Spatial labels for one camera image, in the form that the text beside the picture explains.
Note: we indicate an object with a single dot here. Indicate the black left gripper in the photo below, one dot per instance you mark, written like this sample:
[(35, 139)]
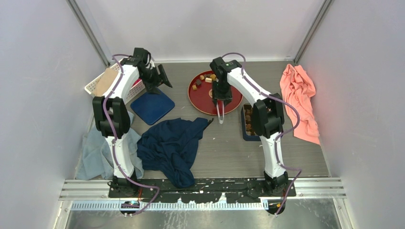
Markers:
[(152, 88)]

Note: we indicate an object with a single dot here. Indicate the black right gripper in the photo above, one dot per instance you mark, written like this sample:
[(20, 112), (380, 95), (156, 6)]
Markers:
[(227, 98)]

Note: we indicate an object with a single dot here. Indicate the clear plastic metal tongs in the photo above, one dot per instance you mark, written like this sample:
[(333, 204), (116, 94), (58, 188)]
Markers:
[(220, 108)]

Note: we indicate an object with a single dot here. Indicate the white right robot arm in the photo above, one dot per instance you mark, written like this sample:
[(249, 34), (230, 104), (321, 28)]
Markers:
[(267, 117)]

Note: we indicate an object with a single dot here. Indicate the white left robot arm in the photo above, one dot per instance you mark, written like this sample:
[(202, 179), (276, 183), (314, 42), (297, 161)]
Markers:
[(111, 115)]

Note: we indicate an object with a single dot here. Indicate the blue chocolate tin box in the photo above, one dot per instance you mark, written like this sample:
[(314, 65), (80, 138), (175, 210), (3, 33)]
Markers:
[(248, 134)]

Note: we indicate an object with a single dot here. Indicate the pink magenta cloth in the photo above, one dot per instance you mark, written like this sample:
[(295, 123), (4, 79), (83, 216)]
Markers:
[(137, 82)]

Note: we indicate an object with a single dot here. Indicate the red round tray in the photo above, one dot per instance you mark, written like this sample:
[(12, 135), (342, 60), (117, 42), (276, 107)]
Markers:
[(201, 99)]

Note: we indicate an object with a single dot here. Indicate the blue tin lid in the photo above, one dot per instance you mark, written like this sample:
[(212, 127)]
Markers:
[(150, 108)]

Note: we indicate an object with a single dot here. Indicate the beige cloth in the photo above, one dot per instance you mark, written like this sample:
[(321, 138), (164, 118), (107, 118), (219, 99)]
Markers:
[(106, 80)]

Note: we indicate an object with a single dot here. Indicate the dark blue cloth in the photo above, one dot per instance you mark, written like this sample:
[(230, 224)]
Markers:
[(171, 147)]

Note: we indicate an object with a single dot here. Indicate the salmon pink cloth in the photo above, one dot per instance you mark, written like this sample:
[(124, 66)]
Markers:
[(297, 89)]

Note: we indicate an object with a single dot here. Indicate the light blue cloth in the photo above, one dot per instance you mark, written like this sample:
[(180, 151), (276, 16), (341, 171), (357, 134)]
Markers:
[(96, 160)]

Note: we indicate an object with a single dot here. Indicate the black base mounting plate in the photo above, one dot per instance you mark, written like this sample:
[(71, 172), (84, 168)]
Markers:
[(204, 190)]

